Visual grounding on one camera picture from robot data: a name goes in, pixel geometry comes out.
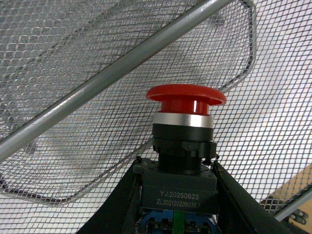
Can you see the red emergency stop button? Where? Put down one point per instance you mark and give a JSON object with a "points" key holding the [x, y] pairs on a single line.
{"points": [[179, 190]]}

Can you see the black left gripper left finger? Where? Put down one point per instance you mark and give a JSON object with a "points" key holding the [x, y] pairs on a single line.
{"points": [[120, 212]]}

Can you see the silver mesh wire rack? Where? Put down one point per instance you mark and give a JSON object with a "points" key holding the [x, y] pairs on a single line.
{"points": [[74, 116]]}

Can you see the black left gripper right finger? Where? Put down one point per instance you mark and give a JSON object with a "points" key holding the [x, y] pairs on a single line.
{"points": [[239, 212]]}

